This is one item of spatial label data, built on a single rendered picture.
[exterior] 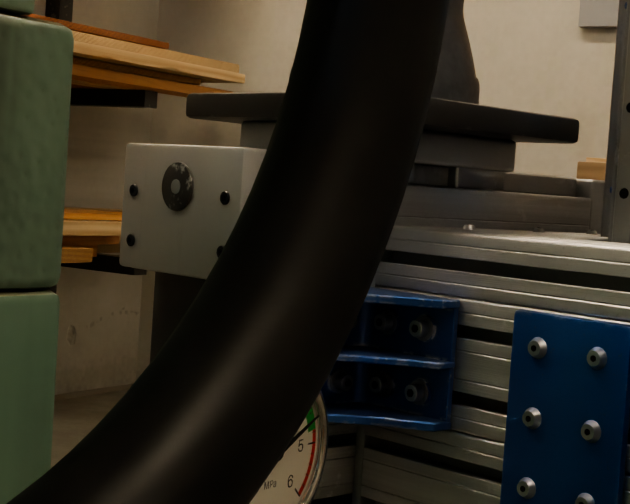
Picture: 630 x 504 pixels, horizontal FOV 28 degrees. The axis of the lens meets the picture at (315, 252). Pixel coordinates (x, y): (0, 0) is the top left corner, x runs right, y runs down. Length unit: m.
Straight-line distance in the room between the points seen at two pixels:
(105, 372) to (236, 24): 1.26
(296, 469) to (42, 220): 0.12
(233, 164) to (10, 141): 0.42
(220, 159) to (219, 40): 3.47
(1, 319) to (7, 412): 0.03
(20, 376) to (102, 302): 3.89
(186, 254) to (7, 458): 0.45
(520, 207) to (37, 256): 0.66
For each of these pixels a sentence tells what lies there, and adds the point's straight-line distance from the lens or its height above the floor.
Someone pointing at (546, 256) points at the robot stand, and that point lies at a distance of 0.80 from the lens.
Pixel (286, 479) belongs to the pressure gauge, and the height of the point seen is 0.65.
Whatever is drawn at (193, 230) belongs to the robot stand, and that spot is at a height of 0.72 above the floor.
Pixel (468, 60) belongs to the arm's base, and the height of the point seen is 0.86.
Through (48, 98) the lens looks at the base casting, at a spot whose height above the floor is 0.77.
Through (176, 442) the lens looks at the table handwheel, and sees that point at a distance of 0.20.
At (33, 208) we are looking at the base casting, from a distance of 0.42.
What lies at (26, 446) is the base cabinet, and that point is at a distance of 0.43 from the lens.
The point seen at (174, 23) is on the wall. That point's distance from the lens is 4.43.
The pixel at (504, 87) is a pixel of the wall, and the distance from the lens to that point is 3.76.
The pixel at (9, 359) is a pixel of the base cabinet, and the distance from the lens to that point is 0.42.
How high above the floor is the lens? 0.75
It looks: 3 degrees down
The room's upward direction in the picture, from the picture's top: 4 degrees clockwise
